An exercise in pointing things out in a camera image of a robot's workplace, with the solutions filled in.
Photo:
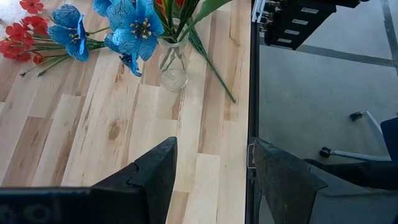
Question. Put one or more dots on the red artificial flower bunch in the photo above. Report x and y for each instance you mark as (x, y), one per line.
(199, 46)
(18, 37)

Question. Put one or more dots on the silver metal bracket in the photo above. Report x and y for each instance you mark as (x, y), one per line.
(257, 11)

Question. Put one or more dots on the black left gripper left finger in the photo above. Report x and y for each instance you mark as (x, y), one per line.
(93, 205)

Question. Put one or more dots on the blue artificial flower bunch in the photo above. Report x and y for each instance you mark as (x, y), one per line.
(136, 31)

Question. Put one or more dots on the black aluminium rig frame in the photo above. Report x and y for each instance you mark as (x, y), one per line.
(252, 93)

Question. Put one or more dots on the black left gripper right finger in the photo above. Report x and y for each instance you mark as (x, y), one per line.
(289, 193)

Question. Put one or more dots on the black control box with slots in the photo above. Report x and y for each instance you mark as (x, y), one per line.
(273, 18)

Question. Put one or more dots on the clear glass vase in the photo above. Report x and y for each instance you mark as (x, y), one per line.
(174, 79)

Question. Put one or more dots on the small black clamp bracket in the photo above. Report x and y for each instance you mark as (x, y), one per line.
(251, 155)

